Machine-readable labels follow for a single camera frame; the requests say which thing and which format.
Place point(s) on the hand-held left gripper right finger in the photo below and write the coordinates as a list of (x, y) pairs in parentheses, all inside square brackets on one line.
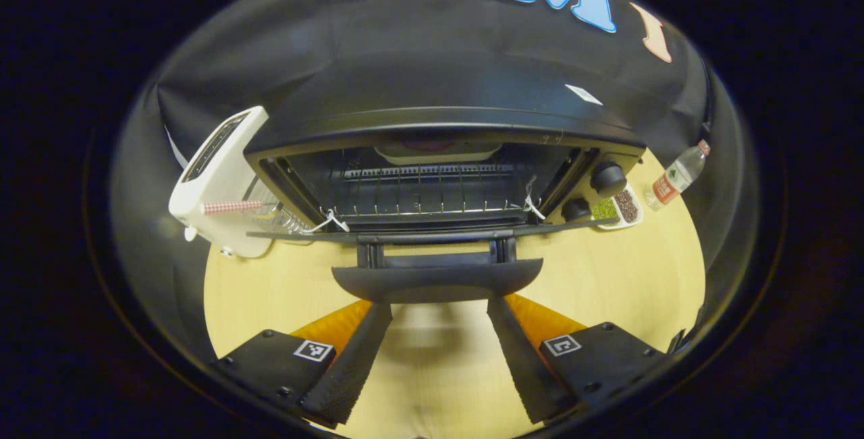
[(523, 365)]

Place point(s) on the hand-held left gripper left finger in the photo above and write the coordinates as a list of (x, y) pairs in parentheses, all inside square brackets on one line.
[(351, 365)]

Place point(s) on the square green-rimmed plate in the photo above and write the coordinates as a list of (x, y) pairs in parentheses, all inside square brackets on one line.
[(439, 157)]

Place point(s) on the pink meat slice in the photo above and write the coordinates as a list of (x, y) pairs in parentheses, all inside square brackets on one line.
[(428, 146)]

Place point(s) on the black electric oven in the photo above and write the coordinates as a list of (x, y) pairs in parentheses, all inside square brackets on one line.
[(439, 101)]

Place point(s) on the clear glass container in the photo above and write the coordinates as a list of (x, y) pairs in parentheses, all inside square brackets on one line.
[(273, 213)]

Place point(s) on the white divided dish of beans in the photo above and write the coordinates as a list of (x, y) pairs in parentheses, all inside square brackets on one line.
[(617, 208)]

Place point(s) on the white toaster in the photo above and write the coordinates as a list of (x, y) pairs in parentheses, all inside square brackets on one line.
[(216, 175)]

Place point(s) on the clear plastic water bottle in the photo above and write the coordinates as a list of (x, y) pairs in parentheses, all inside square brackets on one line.
[(677, 175)]

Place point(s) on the black backdrop cloth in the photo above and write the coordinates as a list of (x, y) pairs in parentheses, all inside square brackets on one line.
[(418, 34)]

